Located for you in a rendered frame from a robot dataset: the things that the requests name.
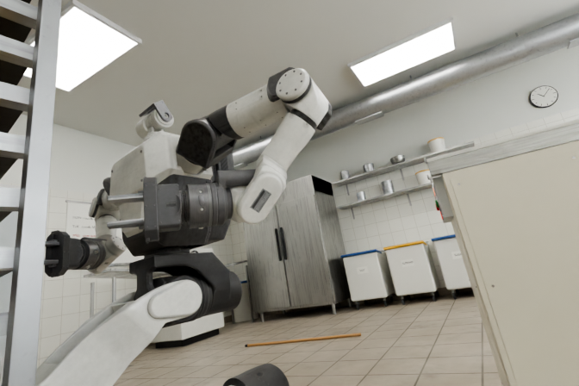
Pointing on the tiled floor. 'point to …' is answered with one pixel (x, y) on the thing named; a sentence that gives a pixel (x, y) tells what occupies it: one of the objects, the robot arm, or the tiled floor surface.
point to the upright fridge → (297, 251)
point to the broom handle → (303, 339)
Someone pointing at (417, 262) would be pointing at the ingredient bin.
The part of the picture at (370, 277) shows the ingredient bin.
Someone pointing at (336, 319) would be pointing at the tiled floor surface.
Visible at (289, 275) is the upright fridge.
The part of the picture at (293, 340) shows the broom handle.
